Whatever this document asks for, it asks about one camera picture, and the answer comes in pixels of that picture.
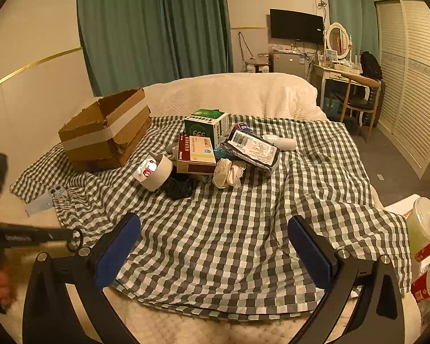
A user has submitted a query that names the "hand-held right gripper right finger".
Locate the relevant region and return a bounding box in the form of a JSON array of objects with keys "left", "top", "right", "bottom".
[{"left": 288, "top": 216, "right": 406, "bottom": 344}]

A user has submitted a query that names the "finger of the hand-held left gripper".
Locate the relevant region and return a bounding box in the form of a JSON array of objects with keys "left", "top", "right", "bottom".
[{"left": 0, "top": 224, "right": 84, "bottom": 252}]

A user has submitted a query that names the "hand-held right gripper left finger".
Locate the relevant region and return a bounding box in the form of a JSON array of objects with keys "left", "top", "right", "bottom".
[{"left": 21, "top": 212, "right": 142, "bottom": 344}]

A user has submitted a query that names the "clear bag with red stripe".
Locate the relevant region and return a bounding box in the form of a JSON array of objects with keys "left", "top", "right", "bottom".
[{"left": 230, "top": 122, "right": 259, "bottom": 140}]

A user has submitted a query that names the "person's left hand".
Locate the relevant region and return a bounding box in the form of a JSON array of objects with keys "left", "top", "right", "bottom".
[{"left": 0, "top": 263, "right": 17, "bottom": 305}]

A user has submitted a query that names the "white paper cup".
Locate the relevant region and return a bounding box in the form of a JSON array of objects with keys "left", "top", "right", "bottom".
[{"left": 135, "top": 154, "right": 174, "bottom": 191}]

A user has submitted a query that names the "grey checkered cloth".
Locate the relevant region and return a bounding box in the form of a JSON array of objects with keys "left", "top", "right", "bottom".
[{"left": 10, "top": 115, "right": 413, "bottom": 321}]

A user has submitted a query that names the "brown cardboard box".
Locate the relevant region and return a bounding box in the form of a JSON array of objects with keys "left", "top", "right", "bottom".
[{"left": 58, "top": 87, "right": 152, "bottom": 171}]

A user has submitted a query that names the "white plush toy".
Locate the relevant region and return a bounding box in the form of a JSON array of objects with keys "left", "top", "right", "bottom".
[{"left": 213, "top": 158, "right": 249, "bottom": 189}]

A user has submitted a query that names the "plain white tube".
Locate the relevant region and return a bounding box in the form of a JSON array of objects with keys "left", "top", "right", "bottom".
[{"left": 261, "top": 134, "right": 297, "bottom": 151}]

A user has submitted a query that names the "plastic drink cup with straw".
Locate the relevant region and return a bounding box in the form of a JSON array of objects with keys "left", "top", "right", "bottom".
[{"left": 406, "top": 197, "right": 430, "bottom": 262}]

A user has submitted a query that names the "black packet with barcode label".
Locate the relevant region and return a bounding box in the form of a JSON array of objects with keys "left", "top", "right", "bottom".
[{"left": 220, "top": 128, "right": 281, "bottom": 175}]

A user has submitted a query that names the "red paper cup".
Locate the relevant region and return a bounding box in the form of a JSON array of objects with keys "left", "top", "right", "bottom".
[{"left": 410, "top": 258, "right": 430, "bottom": 307}]

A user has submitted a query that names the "red and beige medicine box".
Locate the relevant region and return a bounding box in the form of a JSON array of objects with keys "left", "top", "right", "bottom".
[{"left": 177, "top": 133, "right": 216, "bottom": 175}]

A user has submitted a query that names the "green medicine box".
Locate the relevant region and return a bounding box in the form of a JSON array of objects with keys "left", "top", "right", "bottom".
[{"left": 184, "top": 109, "right": 230, "bottom": 148}]

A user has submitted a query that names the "wooden chair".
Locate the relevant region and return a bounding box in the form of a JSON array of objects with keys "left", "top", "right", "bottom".
[{"left": 328, "top": 72, "right": 386, "bottom": 137}]

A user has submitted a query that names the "white pillow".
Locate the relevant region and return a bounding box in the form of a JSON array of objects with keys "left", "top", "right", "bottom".
[{"left": 0, "top": 73, "right": 380, "bottom": 344}]

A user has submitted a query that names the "white dressing desk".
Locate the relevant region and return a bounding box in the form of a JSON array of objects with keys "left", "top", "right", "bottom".
[{"left": 313, "top": 61, "right": 371, "bottom": 110}]

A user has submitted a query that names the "grey mini fridge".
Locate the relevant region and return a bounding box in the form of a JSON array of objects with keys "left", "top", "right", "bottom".
[{"left": 271, "top": 52, "right": 307, "bottom": 77}]

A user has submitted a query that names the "black backpack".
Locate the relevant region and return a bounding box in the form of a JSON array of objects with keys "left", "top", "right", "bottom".
[{"left": 360, "top": 51, "right": 383, "bottom": 79}]

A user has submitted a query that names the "white louvered wardrobe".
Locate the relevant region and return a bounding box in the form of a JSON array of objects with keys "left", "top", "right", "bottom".
[{"left": 374, "top": 0, "right": 430, "bottom": 180}]

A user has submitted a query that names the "white oval mirror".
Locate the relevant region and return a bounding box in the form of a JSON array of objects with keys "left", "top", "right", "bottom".
[{"left": 324, "top": 22, "right": 353, "bottom": 60}]

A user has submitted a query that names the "wide green curtain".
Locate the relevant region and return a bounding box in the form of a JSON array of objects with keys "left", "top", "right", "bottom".
[{"left": 77, "top": 0, "right": 234, "bottom": 97}]

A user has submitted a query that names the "narrow green curtain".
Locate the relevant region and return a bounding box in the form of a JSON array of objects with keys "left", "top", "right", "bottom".
[{"left": 324, "top": 0, "right": 380, "bottom": 69}]

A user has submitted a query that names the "hanging wall cable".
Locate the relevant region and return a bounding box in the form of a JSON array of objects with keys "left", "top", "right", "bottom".
[{"left": 238, "top": 32, "right": 255, "bottom": 61}]

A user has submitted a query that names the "black wall television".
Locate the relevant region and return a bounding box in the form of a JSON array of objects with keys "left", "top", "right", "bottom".
[{"left": 270, "top": 8, "right": 325, "bottom": 45}]

